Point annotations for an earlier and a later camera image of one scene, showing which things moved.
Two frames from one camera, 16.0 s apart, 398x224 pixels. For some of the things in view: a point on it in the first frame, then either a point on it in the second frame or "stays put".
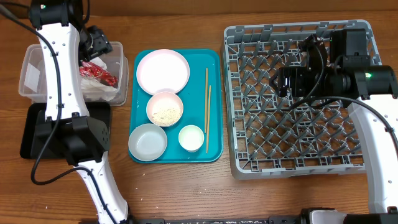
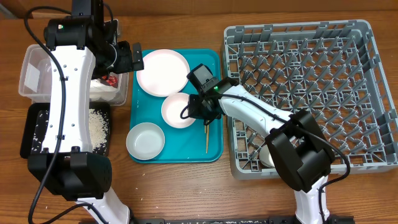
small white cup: x=191 y=138 → x=265 y=157
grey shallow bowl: x=147 y=142 stays put
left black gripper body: x=93 y=43 → x=117 y=58
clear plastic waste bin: x=106 y=77 stays put
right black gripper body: x=313 y=81 → x=197 y=109
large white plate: x=163 y=70 stays put
